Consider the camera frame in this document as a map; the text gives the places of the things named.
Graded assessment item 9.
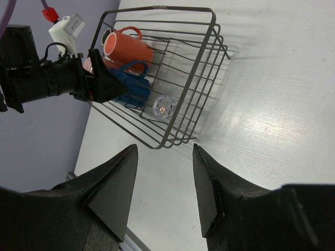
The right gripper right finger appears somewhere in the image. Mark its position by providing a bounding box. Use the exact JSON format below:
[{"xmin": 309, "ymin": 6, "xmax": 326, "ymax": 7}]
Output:
[{"xmin": 193, "ymin": 145, "xmax": 334, "ymax": 250}]

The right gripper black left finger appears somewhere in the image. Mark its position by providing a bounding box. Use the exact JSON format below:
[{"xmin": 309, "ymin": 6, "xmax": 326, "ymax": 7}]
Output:
[{"xmin": 1, "ymin": 144, "xmax": 138, "ymax": 250}]

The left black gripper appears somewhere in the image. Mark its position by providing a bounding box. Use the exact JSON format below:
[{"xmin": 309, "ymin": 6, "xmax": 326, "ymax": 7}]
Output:
[{"xmin": 68, "ymin": 49, "xmax": 129, "ymax": 102}]

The blue mug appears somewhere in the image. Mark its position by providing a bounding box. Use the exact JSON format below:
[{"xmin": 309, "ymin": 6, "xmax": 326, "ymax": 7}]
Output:
[{"xmin": 108, "ymin": 60, "xmax": 151, "ymax": 110}]

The pink mug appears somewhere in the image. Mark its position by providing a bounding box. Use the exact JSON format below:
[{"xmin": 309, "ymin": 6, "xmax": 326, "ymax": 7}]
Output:
[{"xmin": 82, "ymin": 57, "xmax": 116, "ymax": 75}]

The orange mug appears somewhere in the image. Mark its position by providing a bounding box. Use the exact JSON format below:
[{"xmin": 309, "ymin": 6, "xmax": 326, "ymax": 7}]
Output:
[{"xmin": 103, "ymin": 26, "xmax": 153, "ymax": 66}]

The dark grey mug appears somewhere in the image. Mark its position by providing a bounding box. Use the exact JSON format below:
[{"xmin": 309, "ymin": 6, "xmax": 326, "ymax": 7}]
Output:
[{"xmin": 101, "ymin": 29, "xmax": 113, "ymax": 45}]

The clear glass cup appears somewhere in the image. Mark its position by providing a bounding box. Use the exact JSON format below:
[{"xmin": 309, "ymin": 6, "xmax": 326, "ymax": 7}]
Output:
[{"xmin": 152, "ymin": 95, "xmax": 176, "ymax": 122}]

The dark wire dish rack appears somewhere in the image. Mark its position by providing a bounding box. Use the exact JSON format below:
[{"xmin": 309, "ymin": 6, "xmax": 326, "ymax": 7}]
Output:
[{"xmin": 91, "ymin": 5, "xmax": 228, "ymax": 150}]

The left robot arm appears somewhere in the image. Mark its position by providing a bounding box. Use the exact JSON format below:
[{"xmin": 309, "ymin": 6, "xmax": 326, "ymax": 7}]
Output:
[{"xmin": 1, "ymin": 25, "xmax": 129, "ymax": 113}]

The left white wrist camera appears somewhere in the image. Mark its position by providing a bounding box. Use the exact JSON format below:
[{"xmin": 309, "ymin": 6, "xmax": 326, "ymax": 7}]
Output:
[{"xmin": 42, "ymin": 5, "xmax": 86, "ymax": 56}]

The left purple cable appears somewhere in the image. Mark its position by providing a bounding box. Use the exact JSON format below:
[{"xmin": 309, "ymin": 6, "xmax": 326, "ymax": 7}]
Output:
[{"xmin": 0, "ymin": 0, "xmax": 50, "ymax": 35}]

